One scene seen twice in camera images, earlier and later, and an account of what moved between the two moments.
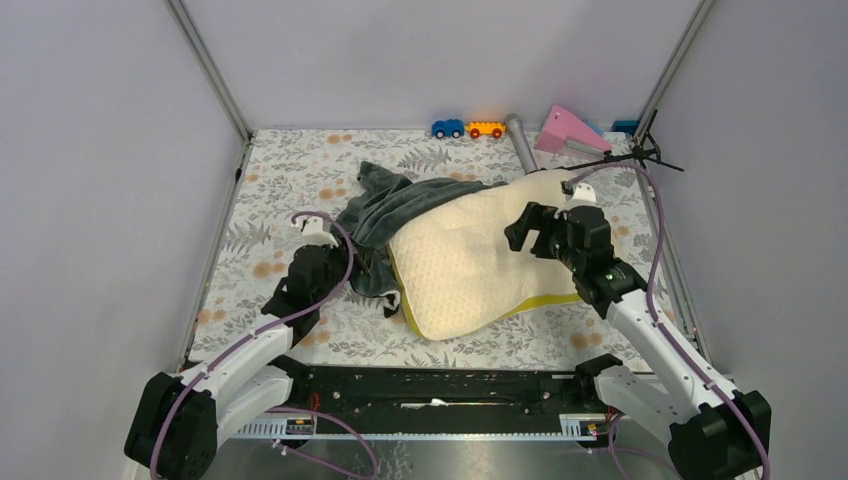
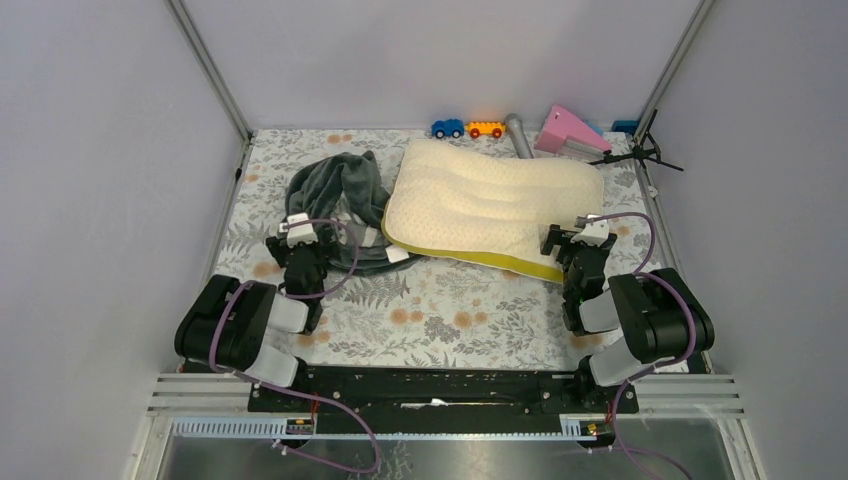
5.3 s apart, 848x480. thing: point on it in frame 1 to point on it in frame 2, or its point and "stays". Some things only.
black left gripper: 359,267 to 279,248
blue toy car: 448,127 stays
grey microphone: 522,144 stays
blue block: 627,126 stays
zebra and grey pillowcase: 369,219 to 345,195
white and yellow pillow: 469,260 to 487,205
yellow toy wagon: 477,128 stays
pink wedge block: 560,125 stays
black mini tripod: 646,148 stays
